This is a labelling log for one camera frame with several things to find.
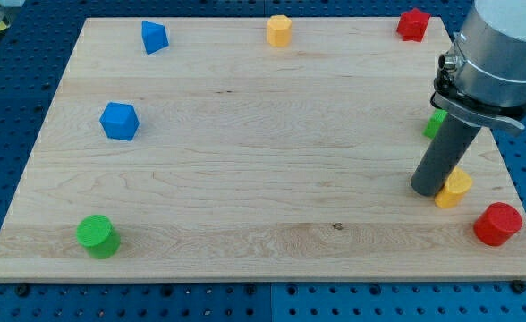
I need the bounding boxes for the red cylinder block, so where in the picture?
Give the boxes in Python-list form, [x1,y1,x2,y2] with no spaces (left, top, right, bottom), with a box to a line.
[473,202,523,247]

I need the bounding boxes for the yellow hexagonal block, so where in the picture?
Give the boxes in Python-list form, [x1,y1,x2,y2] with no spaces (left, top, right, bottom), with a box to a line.
[266,15,293,47]

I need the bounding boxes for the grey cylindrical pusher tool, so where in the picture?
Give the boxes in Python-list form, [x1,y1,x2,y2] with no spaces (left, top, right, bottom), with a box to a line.
[411,114,480,197]

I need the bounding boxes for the wooden board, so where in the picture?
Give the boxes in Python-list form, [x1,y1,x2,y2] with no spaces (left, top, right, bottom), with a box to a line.
[0,17,526,283]

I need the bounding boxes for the red star block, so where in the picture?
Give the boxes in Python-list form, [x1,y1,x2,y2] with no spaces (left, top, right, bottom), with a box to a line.
[396,8,431,42]

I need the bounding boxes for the green block behind tool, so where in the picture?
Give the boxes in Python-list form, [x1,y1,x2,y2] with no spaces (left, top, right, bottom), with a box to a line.
[423,109,447,139]

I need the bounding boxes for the blue cube block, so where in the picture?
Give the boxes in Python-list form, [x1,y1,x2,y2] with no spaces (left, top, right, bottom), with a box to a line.
[99,102,140,140]

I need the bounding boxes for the blue triangular block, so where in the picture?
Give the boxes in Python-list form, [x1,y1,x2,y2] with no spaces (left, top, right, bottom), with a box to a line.
[141,21,169,55]

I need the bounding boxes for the yellow cylinder block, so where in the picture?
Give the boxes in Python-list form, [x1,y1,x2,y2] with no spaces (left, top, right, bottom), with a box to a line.
[434,167,473,208]

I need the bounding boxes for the green cylinder block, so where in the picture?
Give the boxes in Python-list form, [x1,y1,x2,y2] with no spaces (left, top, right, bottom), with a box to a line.
[75,215,121,259]

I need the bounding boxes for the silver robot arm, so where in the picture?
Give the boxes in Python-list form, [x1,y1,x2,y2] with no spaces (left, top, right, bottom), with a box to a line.
[431,0,526,136]

